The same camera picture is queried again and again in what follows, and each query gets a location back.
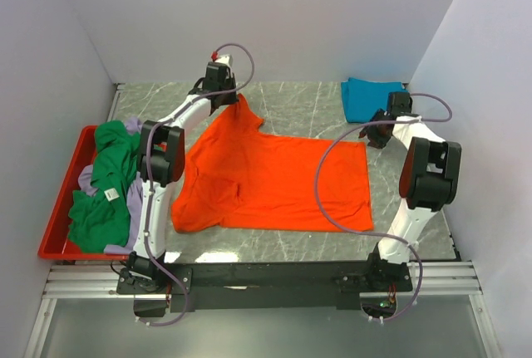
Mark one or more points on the folded blue t shirt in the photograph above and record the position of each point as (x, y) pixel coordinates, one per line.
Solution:
(362, 99)

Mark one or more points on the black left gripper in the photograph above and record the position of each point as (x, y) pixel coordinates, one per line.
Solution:
(231, 80)

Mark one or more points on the orange t shirt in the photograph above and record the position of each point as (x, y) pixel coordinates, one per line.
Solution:
(239, 177)

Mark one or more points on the red plastic bin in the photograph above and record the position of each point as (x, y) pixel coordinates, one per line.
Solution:
(97, 212)

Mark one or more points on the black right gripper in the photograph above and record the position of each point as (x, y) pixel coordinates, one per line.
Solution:
(376, 142)

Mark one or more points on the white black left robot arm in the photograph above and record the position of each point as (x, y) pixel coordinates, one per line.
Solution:
(161, 164)

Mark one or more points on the lavender t shirt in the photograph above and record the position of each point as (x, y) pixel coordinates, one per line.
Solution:
(135, 204)

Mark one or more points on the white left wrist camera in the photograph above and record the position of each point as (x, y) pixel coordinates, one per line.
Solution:
(222, 59)

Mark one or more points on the green t shirt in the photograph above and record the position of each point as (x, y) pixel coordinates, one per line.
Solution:
(108, 192)

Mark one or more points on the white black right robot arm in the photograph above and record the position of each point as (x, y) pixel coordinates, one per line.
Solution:
(428, 182)

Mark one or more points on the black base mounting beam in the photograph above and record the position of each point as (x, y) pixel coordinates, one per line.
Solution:
(241, 285)

